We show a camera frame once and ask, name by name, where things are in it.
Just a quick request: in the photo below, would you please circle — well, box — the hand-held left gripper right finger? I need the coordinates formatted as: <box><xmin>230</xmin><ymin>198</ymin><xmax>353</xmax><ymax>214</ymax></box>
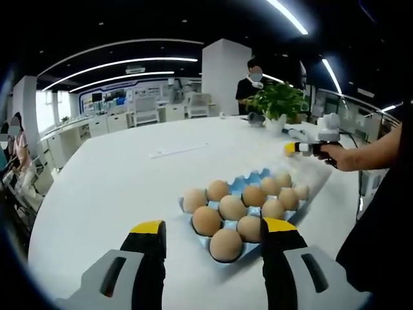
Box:
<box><xmin>259</xmin><ymin>216</ymin><xmax>372</xmax><ymax>310</ymax></box>

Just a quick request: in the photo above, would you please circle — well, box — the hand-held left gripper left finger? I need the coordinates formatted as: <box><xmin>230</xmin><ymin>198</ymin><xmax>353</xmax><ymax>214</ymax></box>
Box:
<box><xmin>54</xmin><ymin>219</ymin><xmax>168</xmax><ymax>310</ymax></box>

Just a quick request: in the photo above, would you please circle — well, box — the group of brown eggs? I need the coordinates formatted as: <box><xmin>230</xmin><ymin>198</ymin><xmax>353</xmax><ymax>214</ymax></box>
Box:
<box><xmin>183</xmin><ymin>170</ymin><xmax>310</xmax><ymax>263</ymax></box>

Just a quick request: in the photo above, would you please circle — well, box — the blue egg tray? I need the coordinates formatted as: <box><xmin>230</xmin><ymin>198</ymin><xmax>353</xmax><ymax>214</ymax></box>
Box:
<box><xmin>178</xmin><ymin>167</ymin><xmax>312</xmax><ymax>265</ymax></box>

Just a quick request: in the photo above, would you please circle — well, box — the white plastic egg carton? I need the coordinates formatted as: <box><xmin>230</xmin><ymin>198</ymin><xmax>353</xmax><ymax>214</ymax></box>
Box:
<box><xmin>280</xmin><ymin>154</ymin><xmax>333</xmax><ymax>194</ymax></box>

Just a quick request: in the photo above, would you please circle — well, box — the person's right hand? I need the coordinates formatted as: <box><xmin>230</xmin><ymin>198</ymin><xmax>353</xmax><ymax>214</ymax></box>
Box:
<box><xmin>314</xmin><ymin>143</ymin><xmax>354</xmax><ymax>171</ymax></box>

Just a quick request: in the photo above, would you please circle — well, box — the white and blue device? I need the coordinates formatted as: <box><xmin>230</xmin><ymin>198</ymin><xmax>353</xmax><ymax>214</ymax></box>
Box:
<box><xmin>282</xmin><ymin>127</ymin><xmax>310</xmax><ymax>141</ymax></box>

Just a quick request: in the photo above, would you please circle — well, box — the grey device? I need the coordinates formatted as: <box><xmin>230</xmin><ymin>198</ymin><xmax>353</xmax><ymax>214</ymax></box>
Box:
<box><xmin>247</xmin><ymin>111</ymin><xmax>265</xmax><ymax>127</ymax></box>

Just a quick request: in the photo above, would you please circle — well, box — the green potted plant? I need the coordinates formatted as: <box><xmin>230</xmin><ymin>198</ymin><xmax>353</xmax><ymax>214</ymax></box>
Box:
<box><xmin>247</xmin><ymin>81</ymin><xmax>310</xmax><ymax>130</ymax></box>

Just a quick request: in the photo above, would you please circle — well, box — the ceiling light strip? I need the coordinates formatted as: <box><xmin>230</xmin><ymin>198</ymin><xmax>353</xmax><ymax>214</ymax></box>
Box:
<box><xmin>41</xmin><ymin>57</ymin><xmax>198</xmax><ymax>92</ymax></box>
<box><xmin>69</xmin><ymin>72</ymin><xmax>175</xmax><ymax>94</ymax></box>
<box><xmin>321</xmin><ymin>59</ymin><xmax>343</xmax><ymax>95</ymax></box>
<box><xmin>266</xmin><ymin>0</ymin><xmax>309</xmax><ymax>36</ymax></box>

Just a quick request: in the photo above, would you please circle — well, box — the white table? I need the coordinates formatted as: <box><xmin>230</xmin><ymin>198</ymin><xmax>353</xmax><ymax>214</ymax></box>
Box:
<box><xmin>28</xmin><ymin>114</ymin><xmax>362</xmax><ymax>310</ymax></box>

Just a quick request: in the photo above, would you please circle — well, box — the white square pillar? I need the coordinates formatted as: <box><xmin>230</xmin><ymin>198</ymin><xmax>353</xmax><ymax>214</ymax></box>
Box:
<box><xmin>201</xmin><ymin>38</ymin><xmax>252</xmax><ymax>116</ymax></box>

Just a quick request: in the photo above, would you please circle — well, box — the white mesh chair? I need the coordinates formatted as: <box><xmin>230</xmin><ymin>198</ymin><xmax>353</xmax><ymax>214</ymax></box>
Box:
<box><xmin>186</xmin><ymin>93</ymin><xmax>212</xmax><ymax>119</ymax></box>
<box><xmin>132</xmin><ymin>96</ymin><xmax>159</xmax><ymax>127</ymax></box>

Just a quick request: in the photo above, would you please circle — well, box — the person's black shirt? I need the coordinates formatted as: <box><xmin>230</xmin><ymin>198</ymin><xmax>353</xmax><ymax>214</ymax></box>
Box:
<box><xmin>335</xmin><ymin>103</ymin><xmax>413</xmax><ymax>291</ymax></box>

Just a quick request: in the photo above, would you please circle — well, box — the white cabinet row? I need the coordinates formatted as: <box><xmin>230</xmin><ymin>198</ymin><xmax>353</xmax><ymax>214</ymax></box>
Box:
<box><xmin>38</xmin><ymin>106</ymin><xmax>188</xmax><ymax>169</ymax></box>

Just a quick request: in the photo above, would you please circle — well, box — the thin dangling cable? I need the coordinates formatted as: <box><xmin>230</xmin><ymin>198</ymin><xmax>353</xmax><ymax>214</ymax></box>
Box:
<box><xmin>356</xmin><ymin>170</ymin><xmax>364</xmax><ymax>222</ymax></box>

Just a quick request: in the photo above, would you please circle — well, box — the blue-framed display wall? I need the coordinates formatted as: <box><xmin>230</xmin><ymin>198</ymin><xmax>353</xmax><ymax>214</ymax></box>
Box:
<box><xmin>79</xmin><ymin>82</ymin><xmax>172</xmax><ymax>112</ymax></box>

